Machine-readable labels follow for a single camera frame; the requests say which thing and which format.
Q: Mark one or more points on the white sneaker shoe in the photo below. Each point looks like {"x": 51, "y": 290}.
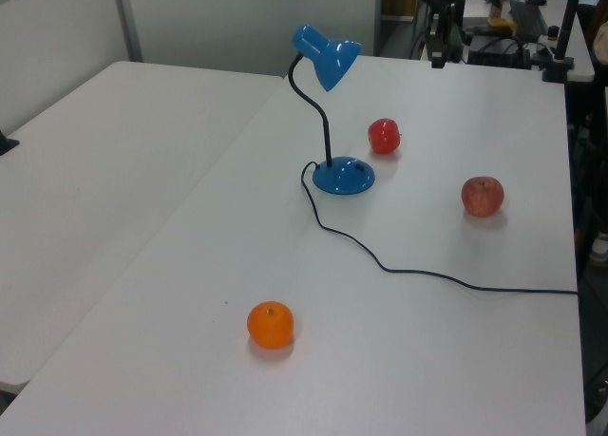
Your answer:
{"x": 600, "y": 248}

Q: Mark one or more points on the bright red apple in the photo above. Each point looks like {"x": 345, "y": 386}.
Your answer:
{"x": 384, "y": 136}

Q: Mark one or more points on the grey metal partition post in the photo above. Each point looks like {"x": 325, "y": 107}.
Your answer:
{"x": 127, "y": 18}

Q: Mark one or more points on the black clamp bracket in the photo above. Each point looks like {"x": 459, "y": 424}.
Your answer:
{"x": 7, "y": 144}

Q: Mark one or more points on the seated person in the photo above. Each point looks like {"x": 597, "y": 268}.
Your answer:
{"x": 599, "y": 42}

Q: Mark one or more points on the orange mandarin fruit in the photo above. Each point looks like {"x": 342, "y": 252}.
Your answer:
{"x": 270, "y": 326}

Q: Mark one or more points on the pale striped red apple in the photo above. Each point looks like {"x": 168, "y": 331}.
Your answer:
{"x": 482, "y": 197}

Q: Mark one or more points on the black equipment box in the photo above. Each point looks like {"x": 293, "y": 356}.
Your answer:
{"x": 499, "y": 53}

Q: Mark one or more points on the yellow flat object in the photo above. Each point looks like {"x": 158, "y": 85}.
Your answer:
{"x": 501, "y": 23}

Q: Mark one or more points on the black pole with table clamp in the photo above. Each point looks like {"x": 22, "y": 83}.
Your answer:
{"x": 565, "y": 32}

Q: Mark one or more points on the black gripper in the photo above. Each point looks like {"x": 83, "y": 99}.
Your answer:
{"x": 444, "y": 39}

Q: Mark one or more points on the blue desk lamp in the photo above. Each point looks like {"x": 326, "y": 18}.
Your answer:
{"x": 344, "y": 176}

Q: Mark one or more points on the black keyboard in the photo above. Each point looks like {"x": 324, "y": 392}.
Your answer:
{"x": 529, "y": 15}

